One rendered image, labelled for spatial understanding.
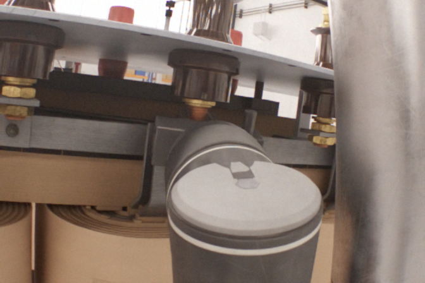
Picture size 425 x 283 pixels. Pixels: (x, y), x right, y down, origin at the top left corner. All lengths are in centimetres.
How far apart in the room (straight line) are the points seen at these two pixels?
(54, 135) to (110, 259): 21
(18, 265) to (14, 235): 6
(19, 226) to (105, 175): 18
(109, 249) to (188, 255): 36
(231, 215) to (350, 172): 15
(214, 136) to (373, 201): 16
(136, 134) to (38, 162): 17
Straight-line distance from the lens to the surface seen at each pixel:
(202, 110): 61
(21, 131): 62
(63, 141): 64
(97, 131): 65
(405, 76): 34
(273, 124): 119
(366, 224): 36
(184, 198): 26
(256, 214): 25
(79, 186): 70
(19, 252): 65
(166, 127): 48
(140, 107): 99
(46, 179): 69
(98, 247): 63
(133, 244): 62
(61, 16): 41
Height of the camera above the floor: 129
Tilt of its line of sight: 5 degrees down
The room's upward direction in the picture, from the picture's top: 8 degrees clockwise
